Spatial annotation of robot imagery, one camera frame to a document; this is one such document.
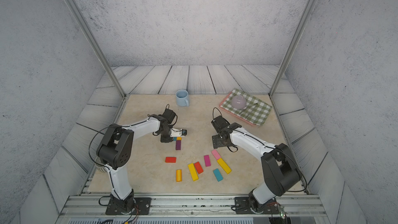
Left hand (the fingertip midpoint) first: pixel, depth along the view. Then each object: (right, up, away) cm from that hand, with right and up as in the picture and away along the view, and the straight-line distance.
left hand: (172, 135), depth 98 cm
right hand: (+32, -2, -10) cm, 33 cm away
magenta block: (+22, -12, -10) cm, 27 cm away
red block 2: (+17, -15, -13) cm, 26 cm away
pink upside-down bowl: (+44, +22, +13) cm, 51 cm away
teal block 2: (+27, -18, -15) cm, 36 cm away
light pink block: (+27, -9, -9) cm, 30 cm away
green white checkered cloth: (+56, +15, +13) cm, 59 cm away
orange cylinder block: (+7, -18, -16) cm, 25 cm away
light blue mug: (+4, +26, +18) cm, 31 cm away
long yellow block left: (+15, -17, -15) cm, 27 cm away
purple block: (+5, -5, -4) cm, 8 cm away
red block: (+1, -12, -10) cm, 15 cm away
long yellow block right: (+31, -14, -13) cm, 36 cm away
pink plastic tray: (+39, +14, +11) cm, 43 cm away
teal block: (+2, -1, -2) cm, 3 cm away
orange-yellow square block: (+5, -1, -2) cm, 6 cm away
